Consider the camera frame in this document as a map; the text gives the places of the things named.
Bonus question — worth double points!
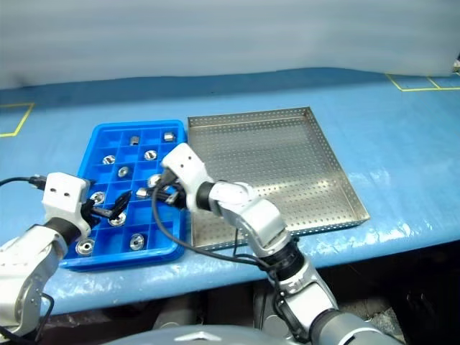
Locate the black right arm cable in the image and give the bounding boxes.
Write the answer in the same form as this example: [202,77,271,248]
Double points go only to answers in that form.
[151,172,310,342]

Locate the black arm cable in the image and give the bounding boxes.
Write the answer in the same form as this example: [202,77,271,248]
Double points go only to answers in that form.
[0,175,55,342]
[151,172,310,342]

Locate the blue plastic compartment tray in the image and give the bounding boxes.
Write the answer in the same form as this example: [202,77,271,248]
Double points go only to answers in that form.
[59,119,188,272]

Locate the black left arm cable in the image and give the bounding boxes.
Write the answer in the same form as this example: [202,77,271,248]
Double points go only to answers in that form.
[0,175,55,342]

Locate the perforated steel tray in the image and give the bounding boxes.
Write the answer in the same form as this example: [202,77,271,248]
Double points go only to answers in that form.
[186,106,371,252]

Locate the silver robot torso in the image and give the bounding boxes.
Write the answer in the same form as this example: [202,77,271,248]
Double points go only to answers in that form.
[125,325,259,345]

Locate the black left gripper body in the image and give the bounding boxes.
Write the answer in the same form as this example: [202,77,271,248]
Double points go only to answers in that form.
[80,199,101,229]

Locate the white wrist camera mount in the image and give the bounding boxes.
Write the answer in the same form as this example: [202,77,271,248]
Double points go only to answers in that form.
[160,142,215,213]
[41,172,91,231]

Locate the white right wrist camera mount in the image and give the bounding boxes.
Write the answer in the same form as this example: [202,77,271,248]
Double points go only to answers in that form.
[160,142,215,213]

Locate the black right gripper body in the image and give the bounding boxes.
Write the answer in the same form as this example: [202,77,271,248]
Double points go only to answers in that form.
[157,178,188,210]

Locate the grey rounded robot leg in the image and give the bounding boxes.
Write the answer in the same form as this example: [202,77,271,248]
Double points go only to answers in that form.
[253,283,288,331]
[154,294,202,330]

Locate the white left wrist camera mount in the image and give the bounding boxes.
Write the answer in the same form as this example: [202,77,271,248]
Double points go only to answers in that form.
[41,172,91,231]

